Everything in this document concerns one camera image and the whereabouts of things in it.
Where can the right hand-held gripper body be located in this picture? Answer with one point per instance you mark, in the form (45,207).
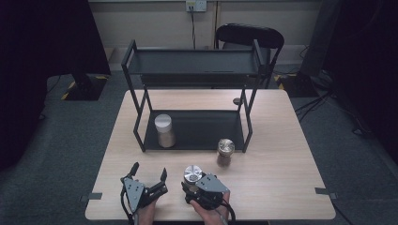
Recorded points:
(212,187)

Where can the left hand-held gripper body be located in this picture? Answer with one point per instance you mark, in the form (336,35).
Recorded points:
(134,193)

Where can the star anise glass jar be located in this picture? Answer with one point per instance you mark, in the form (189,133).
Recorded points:
(226,146)

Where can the white lid powder jar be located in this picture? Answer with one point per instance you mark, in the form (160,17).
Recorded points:
(165,137)

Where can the black metal shelf rack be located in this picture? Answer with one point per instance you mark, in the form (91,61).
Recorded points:
(194,62)

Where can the person's left hand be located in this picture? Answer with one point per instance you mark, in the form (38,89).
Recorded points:
(146,215)

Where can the person's right hand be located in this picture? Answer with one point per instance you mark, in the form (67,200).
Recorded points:
(209,217)

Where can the grey tape strip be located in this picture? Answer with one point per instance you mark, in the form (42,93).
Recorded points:
(322,190)
(94,196)

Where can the small black round disc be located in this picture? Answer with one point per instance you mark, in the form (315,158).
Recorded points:
(237,101)

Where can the black striped stand base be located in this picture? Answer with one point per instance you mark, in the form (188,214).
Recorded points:
(297,86)
(84,89)

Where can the black curtain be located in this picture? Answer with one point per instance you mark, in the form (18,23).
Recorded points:
(369,62)
(37,62)

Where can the black chair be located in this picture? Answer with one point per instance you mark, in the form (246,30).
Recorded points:
(250,34)

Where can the white wall outlet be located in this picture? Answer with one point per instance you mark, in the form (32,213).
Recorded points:
(200,5)

